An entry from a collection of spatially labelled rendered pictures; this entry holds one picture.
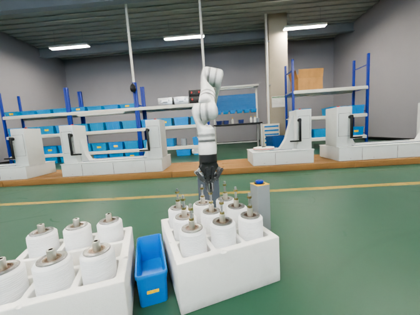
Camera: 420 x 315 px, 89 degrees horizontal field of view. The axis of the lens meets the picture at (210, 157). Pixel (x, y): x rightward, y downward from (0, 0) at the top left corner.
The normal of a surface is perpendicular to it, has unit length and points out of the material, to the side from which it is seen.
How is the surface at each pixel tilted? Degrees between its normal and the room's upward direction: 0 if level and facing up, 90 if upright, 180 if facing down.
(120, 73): 90
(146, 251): 88
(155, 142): 90
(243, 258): 90
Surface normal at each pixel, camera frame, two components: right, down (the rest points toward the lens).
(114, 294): 0.29, 0.10
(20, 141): -0.04, 0.12
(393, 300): -0.07, -0.99
